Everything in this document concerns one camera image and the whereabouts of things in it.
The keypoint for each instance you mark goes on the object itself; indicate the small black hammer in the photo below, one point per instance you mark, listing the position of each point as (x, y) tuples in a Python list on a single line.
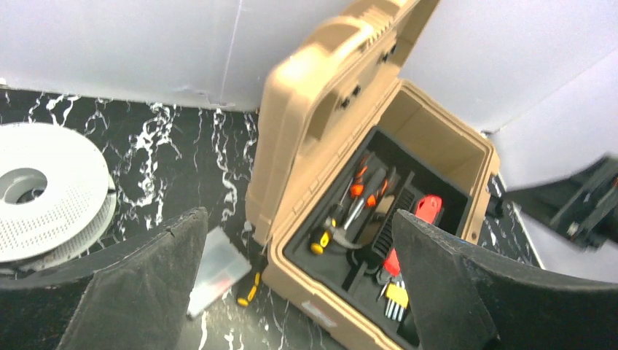
[(373, 189)]

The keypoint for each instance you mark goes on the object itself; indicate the red needle nose pliers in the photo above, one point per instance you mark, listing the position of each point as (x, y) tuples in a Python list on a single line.
[(363, 175)]

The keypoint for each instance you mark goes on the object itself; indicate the long black yellow screwdriver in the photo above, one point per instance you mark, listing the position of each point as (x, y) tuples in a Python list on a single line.
[(320, 240)]

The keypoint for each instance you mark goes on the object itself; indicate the white perforated round disc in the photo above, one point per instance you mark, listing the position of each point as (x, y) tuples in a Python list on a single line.
[(57, 195)]

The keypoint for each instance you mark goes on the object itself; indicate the black tool box tray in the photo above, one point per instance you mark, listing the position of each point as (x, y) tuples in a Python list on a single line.
[(367, 232)]

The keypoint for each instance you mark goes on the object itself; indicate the black yellow screwdriver by box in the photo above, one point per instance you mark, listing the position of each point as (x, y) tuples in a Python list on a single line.
[(248, 287)]

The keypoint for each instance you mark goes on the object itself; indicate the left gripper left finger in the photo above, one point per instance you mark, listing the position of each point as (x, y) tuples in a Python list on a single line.
[(131, 295)]

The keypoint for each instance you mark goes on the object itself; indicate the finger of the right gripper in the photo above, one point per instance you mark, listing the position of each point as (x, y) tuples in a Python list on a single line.
[(562, 202)]

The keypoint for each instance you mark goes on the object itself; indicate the tan plastic tool box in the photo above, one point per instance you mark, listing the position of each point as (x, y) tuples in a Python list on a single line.
[(337, 97)]

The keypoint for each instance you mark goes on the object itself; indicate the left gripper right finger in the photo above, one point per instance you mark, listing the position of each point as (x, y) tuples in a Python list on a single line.
[(463, 296)]

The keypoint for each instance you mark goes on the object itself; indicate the clear plastic parts box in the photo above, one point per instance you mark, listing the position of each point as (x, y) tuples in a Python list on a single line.
[(221, 266)]

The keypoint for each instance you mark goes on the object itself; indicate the yellow hex key set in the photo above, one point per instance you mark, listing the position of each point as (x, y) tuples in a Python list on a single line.
[(397, 300)]

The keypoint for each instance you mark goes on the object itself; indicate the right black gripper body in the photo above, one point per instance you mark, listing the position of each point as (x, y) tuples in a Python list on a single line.
[(588, 218)]

